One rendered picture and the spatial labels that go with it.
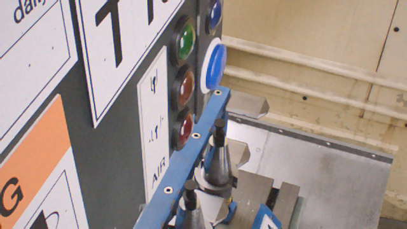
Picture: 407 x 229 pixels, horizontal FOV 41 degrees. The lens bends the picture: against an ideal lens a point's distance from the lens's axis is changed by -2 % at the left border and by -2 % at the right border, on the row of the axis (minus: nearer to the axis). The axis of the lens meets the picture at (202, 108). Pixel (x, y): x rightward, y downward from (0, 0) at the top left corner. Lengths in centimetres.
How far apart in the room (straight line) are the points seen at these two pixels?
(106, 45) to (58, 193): 5
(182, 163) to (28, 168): 65
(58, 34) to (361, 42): 104
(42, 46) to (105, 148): 8
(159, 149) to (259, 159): 108
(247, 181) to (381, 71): 37
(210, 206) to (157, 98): 52
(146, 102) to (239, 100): 67
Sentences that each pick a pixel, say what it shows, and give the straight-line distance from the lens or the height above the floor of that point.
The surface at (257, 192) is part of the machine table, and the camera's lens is 120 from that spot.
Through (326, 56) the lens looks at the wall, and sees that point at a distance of 122.
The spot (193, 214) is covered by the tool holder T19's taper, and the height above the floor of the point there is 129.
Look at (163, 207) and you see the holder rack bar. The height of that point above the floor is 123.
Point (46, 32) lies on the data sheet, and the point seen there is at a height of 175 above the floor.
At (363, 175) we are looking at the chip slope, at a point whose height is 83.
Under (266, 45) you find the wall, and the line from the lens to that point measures 124.
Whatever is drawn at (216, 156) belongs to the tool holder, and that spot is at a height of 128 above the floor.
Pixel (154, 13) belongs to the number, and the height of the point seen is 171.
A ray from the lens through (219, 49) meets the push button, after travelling 34.
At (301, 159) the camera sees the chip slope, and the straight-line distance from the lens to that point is 137.
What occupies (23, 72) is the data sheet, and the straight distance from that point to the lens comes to 16.
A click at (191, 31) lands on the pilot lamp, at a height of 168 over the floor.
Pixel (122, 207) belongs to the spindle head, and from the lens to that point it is 27.
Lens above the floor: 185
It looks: 44 degrees down
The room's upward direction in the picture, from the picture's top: 2 degrees clockwise
